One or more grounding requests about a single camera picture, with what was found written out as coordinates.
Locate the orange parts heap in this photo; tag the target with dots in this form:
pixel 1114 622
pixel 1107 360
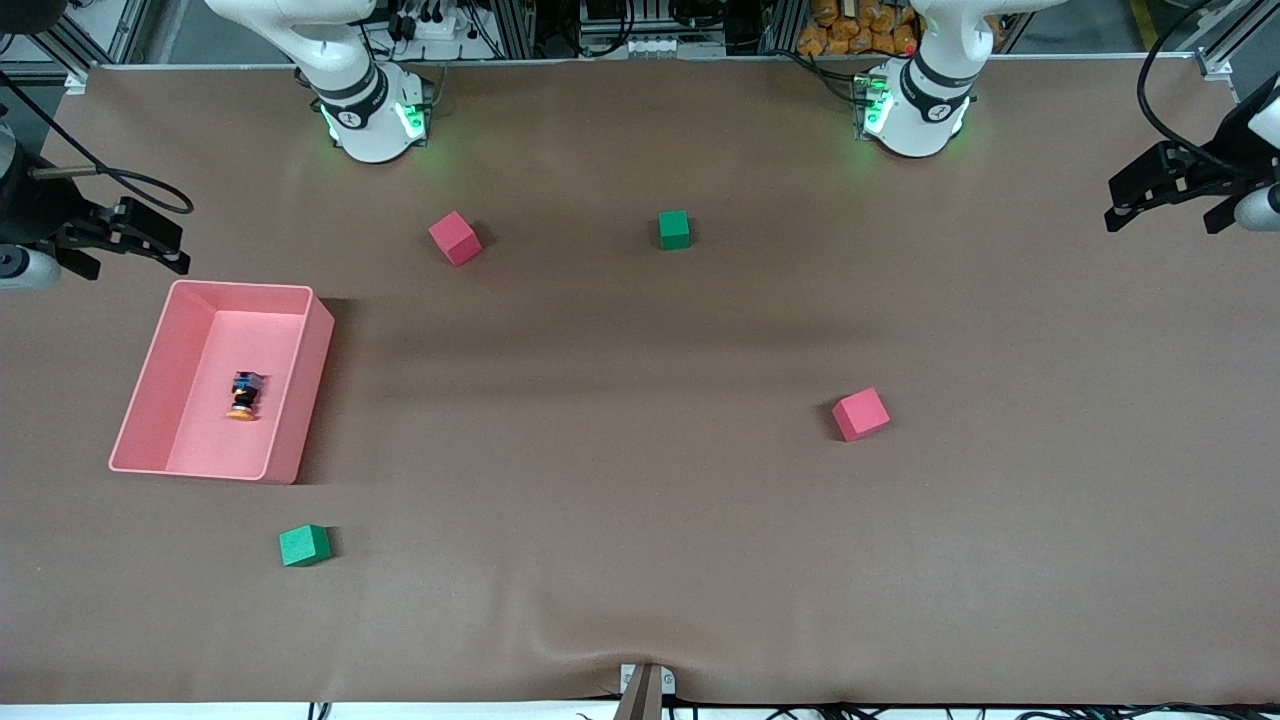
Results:
pixel 850 35

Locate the pink foam cube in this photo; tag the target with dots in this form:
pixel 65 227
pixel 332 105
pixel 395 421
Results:
pixel 455 238
pixel 860 415

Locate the orange capped push button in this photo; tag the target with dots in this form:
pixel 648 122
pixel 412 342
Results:
pixel 245 395

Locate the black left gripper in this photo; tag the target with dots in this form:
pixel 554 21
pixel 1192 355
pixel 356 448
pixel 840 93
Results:
pixel 1219 167

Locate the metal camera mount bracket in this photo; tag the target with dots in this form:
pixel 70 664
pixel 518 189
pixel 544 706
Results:
pixel 642 690

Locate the green foam cube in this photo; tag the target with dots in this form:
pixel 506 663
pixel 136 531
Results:
pixel 674 230
pixel 303 546

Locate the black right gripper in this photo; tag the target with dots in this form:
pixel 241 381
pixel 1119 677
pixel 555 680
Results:
pixel 40 212

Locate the aluminium equipment rack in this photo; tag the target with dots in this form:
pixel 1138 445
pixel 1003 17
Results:
pixel 650 25

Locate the white power strip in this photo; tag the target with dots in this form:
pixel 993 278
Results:
pixel 432 25

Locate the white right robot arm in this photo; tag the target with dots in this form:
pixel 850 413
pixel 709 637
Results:
pixel 365 110

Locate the aluminium frame post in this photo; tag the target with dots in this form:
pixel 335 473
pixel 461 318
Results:
pixel 75 45
pixel 1225 50

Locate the brown table mat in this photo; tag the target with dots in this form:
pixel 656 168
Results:
pixel 640 550

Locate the pink plastic bin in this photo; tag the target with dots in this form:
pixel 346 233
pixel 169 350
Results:
pixel 180 430

